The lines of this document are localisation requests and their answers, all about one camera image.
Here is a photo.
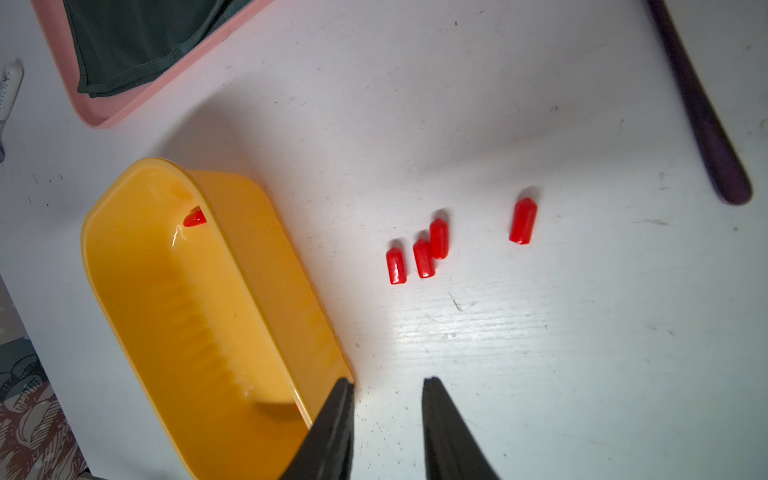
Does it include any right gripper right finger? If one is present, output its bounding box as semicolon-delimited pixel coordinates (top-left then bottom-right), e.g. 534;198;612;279
422;377;499;480

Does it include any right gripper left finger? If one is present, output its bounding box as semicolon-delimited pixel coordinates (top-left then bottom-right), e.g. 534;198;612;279
281;378;355;480

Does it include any yellow plastic storage box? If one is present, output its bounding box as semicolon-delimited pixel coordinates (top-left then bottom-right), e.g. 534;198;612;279
81;158;351;479

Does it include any red screw protection sleeve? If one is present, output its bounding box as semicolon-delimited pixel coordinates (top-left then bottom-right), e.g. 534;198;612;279
429;218;450;260
413;238;436;279
182;207;207;228
509;197;538;245
386;247;407;285

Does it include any black plastic fork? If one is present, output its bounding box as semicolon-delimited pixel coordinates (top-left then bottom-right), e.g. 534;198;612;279
645;0;753;206

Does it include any pink plastic tray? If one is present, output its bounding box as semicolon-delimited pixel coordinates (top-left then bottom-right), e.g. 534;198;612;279
31;0;271;129

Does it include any dark green folded cloth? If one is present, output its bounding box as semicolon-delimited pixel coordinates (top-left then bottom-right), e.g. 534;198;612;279
63;0;248;98

